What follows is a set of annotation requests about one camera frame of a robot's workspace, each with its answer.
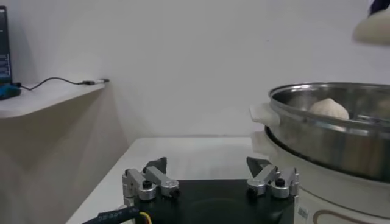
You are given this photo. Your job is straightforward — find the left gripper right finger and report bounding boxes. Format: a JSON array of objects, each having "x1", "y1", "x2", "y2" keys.
[{"x1": 246, "y1": 156, "x2": 300, "y2": 200}]

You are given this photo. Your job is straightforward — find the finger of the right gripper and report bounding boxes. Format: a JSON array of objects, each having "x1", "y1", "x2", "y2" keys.
[{"x1": 367, "y1": 0, "x2": 390, "y2": 16}]

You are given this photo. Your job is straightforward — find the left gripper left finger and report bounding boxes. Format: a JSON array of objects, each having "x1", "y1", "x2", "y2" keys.
[{"x1": 122, "y1": 156, "x2": 181, "y2": 208}]

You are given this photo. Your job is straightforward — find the white steamed baozi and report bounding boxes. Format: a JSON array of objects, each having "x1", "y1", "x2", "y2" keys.
[
  {"x1": 309, "y1": 97, "x2": 350, "y2": 121},
  {"x1": 352, "y1": 9, "x2": 390, "y2": 47}
]

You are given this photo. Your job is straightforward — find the perforated steel steamer basket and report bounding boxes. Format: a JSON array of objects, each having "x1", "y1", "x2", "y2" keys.
[{"x1": 268, "y1": 81, "x2": 390, "y2": 183}]

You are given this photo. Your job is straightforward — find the white electric cooker pot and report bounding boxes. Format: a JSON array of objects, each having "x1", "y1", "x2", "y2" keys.
[{"x1": 249, "y1": 102, "x2": 390, "y2": 224}]

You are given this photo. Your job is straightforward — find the white side desk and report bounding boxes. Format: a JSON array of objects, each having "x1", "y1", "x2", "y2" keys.
[{"x1": 0, "y1": 79, "x2": 129, "y2": 224}]

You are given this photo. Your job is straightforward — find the blue desk gadget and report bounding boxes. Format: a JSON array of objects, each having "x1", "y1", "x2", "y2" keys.
[{"x1": 0, "y1": 84, "x2": 22, "y2": 101}]

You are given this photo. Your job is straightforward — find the dark laptop screen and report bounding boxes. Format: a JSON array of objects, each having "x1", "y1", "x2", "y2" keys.
[{"x1": 0, "y1": 5, "x2": 13, "y2": 85}]

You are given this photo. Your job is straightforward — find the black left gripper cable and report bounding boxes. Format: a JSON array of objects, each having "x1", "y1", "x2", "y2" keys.
[{"x1": 82, "y1": 206, "x2": 153, "y2": 224}]

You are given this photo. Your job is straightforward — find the thin black desk cable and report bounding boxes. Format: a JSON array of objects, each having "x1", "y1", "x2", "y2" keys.
[{"x1": 18, "y1": 76, "x2": 95, "y2": 91}]

